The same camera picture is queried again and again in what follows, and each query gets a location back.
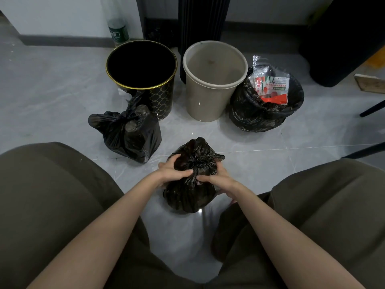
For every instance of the person's left hand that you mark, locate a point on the person's left hand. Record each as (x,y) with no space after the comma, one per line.
(168,175)

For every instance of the person's right hand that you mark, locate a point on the person's right hand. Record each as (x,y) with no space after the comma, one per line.
(217,179)

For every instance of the person's left thumb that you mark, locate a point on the person's left thumb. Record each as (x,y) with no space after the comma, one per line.
(176,159)

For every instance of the person's right thumb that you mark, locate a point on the person's right thumb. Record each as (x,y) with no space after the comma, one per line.
(219,167)

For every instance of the small black garbage bag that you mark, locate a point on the small black garbage bag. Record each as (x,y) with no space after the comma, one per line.
(192,192)

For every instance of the person's left forearm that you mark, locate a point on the person's left forearm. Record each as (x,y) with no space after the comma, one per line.
(99,237)

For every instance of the person's right forearm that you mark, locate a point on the person's right forearm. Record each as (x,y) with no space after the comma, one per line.
(288,240)

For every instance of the large tied black garbage bag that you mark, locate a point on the large tied black garbage bag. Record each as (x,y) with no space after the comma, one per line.
(132,132)

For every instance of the open black garbage bag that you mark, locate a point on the open black garbage bag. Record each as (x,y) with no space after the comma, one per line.
(255,114)

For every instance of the beige plastic trash can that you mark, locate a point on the beige plastic trash can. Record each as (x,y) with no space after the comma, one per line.
(210,93)

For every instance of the black gold-rimmed trash can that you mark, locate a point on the black gold-rimmed trash can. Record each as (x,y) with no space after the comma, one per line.
(144,72)

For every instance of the white red snack wrapper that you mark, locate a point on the white red snack wrapper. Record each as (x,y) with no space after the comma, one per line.
(275,87)

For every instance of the clear plastic wrapper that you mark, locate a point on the clear plastic wrapper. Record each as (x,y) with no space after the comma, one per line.
(256,61)

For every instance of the person's olive shorts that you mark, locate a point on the person's olive shorts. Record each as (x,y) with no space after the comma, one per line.
(54,207)

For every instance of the black ribbed tower appliance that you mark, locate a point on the black ribbed tower appliance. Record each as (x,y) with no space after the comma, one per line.
(200,24)

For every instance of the clear green-label plastic bottle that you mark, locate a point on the clear green-label plastic bottle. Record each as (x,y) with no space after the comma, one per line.
(115,27)

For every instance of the black chair leg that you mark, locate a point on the black chair leg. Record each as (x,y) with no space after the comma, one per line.
(365,151)

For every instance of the wooden board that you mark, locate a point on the wooden board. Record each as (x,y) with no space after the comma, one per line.
(369,83)

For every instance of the black chair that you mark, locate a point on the black chair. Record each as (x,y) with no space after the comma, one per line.
(346,42)

